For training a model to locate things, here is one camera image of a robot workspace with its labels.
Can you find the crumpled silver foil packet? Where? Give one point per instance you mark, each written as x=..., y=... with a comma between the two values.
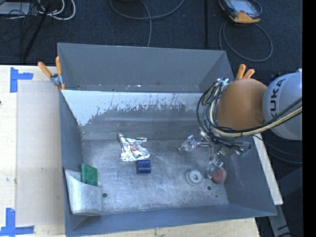
x=132, y=149

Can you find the pale wood flat board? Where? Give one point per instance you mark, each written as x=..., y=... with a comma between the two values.
x=37, y=144

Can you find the dark blue small block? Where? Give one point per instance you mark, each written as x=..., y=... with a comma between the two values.
x=143, y=167

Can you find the dark green flat block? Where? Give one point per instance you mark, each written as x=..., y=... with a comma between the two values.
x=89, y=174

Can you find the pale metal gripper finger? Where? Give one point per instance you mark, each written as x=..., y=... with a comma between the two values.
x=213, y=165
x=188, y=144

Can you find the pale grey curved sheet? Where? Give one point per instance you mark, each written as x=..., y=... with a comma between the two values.
x=84, y=199

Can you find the grey metal bin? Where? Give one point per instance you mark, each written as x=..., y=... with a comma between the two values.
x=153, y=189

